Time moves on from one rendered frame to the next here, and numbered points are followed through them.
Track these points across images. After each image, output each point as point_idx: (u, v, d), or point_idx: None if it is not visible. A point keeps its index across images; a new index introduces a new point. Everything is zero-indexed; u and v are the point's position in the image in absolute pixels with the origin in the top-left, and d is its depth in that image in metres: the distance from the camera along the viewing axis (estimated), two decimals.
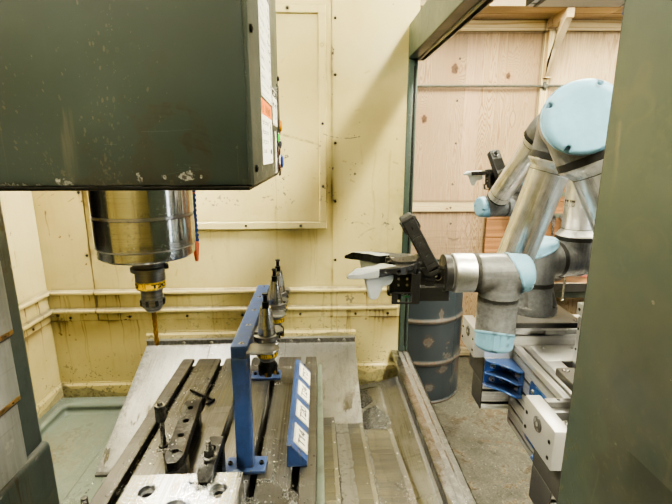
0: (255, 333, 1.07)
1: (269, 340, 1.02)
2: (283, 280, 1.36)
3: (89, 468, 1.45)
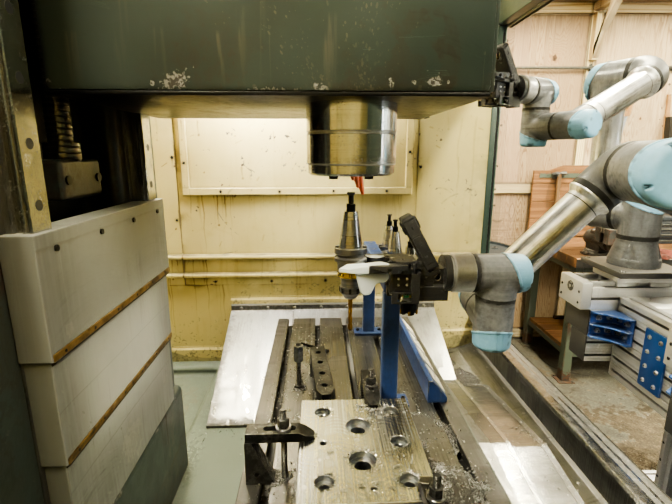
0: None
1: None
2: None
3: (197, 421, 1.48)
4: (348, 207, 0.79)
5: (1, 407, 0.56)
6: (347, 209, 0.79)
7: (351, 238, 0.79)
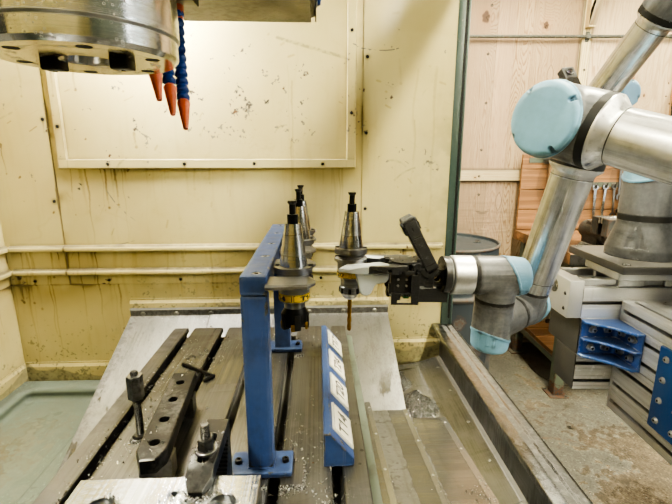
0: None
1: (299, 272, 0.66)
2: (308, 214, 1.00)
3: (48, 469, 1.09)
4: (349, 207, 0.79)
5: None
6: (348, 209, 0.79)
7: (352, 238, 0.79)
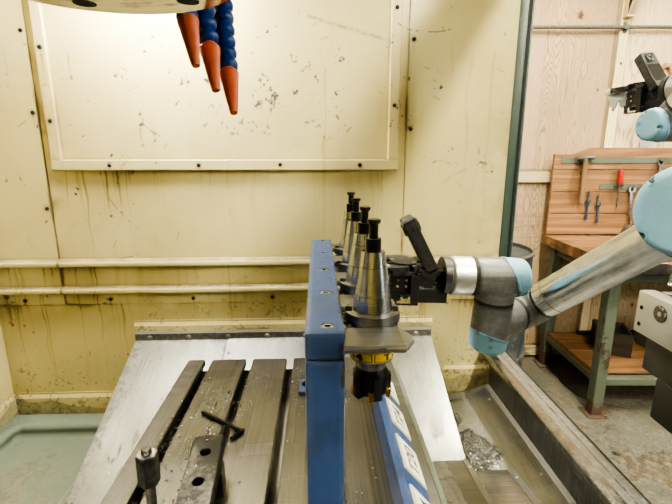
0: (343, 309, 0.52)
1: (385, 322, 0.46)
2: None
3: None
4: (361, 227, 0.57)
5: None
6: (359, 230, 0.58)
7: None
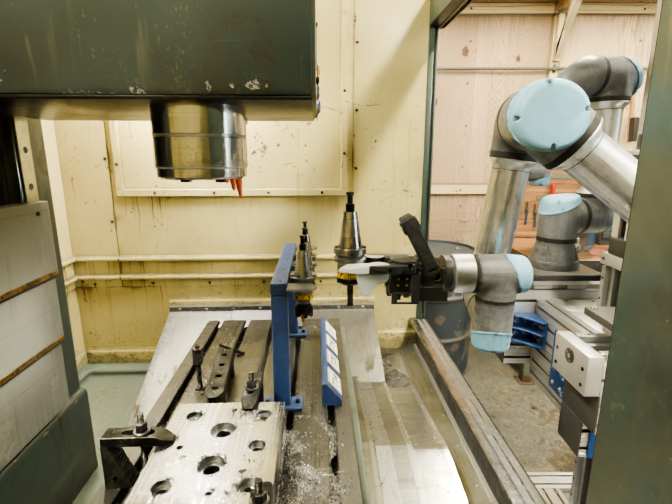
0: (291, 277, 1.10)
1: (306, 281, 1.05)
2: (359, 228, 0.80)
3: (119, 423, 1.48)
4: None
5: None
6: None
7: None
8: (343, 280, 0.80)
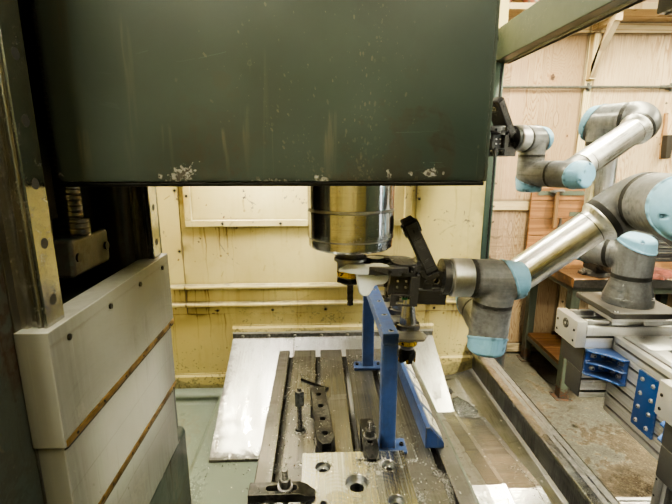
0: (393, 322, 1.14)
1: (414, 329, 1.08)
2: None
3: (200, 454, 1.51)
4: None
5: (17, 494, 0.58)
6: None
7: (401, 303, 1.19)
8: (343, 280, 0.80)
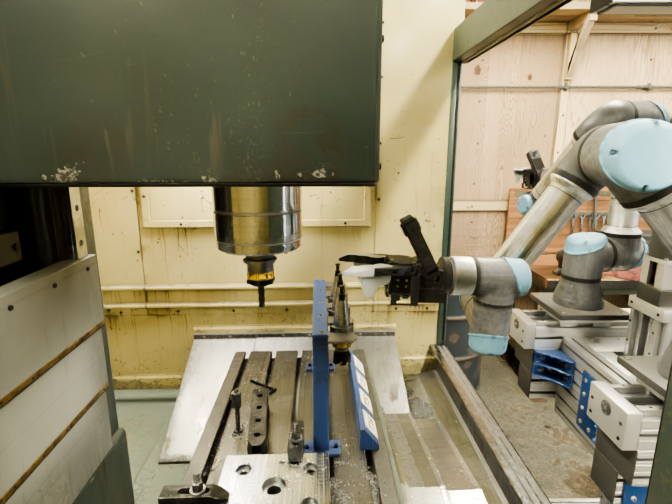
0: (329, 324, 1.13)
1: (346, 330, 1.07)
2: None
3: (150, 456, 1.51)
4: (338, 283, 1.18)
5: None
6: (337, 285, 1.19)
7: None
8: (252, 281, 0.80)
